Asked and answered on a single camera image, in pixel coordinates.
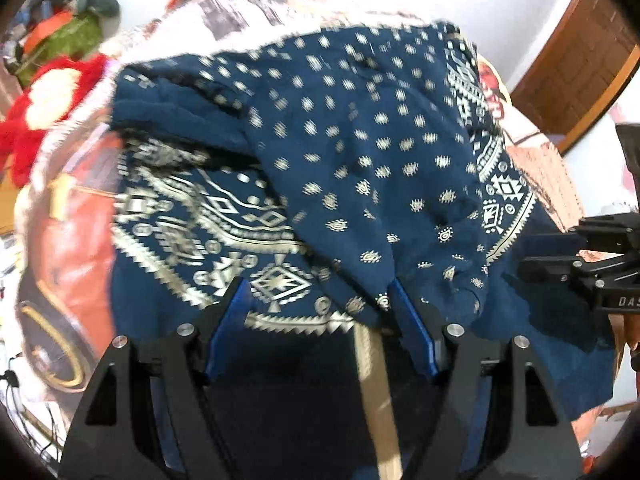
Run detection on green patterned box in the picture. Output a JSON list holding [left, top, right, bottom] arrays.
[[14, 10, 103, 88]]

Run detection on orange box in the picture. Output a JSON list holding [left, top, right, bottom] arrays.
[[22, 9, 76, 53]]

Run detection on black cables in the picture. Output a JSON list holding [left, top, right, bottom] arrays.
[[0, 350, 68, 466]]

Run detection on red plush toy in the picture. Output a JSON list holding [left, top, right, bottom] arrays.
[[0, 54, 113, 188]]

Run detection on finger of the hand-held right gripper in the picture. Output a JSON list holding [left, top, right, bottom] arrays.
[[517, 254, 601, 292], [567, 213, 638, 255]]

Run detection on printed blanket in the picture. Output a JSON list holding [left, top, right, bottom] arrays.
[[10, 0, 640, 461]]

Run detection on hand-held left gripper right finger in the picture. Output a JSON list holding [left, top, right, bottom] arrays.
[[387, 277, 585, 480]]

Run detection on grey pillow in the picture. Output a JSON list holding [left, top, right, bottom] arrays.
[[54, 0, 122, 28]]

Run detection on navy patterned garment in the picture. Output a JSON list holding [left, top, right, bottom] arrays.
[[107, 20, 618, 480]]

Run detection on brown wooden door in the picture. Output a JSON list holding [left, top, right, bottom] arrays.
[[509, 0, 640, 157]]

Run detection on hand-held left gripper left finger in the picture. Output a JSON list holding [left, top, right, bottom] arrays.
[[59, 276, 253, 480]]

